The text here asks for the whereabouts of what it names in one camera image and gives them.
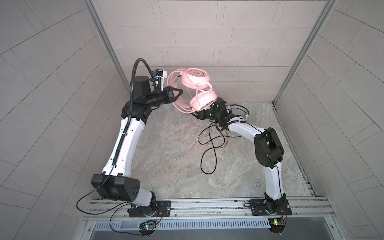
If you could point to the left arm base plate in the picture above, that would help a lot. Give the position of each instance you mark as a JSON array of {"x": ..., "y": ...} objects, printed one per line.
[{"x": 159, "y": 209}]

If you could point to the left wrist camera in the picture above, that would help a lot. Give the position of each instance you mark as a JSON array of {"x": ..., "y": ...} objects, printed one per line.
[{"x": 158, "y": 78}]

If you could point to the aluminium mounting rail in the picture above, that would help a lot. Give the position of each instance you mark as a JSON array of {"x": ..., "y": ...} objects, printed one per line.
[{"x": 214, "y": 208}]

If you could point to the white slotted cable duct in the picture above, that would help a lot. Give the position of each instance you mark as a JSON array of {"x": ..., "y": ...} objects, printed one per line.
[{"x": 192, "y": 224}]

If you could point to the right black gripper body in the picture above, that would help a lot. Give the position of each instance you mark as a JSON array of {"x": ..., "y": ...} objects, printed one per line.
[{"x": 210, "y": 114}]

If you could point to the left green circuit board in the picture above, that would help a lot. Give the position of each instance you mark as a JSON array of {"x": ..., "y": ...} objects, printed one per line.
[{"x": 147, "y": 228}]

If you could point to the white black headphones with cable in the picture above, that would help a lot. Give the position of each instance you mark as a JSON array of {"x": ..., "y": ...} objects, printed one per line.
[{"x": 218, "y": 134}]

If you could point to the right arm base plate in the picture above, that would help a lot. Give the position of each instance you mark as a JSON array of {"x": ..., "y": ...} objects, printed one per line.
[{"x": 270, "y": 207}]

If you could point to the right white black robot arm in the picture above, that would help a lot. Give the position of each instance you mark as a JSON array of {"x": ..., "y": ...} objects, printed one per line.
[{"x": 268, "y": 150}]

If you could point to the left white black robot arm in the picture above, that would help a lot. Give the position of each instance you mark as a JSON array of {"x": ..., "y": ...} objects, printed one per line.
[{"x": 115, "y": 182}]

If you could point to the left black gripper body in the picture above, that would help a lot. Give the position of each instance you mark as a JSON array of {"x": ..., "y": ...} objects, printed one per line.
[{"x": 158, "y": 99}]

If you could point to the pink headphones with cable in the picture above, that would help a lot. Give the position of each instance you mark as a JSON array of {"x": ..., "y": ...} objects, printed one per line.
[{"x": 199, "y": 88}]

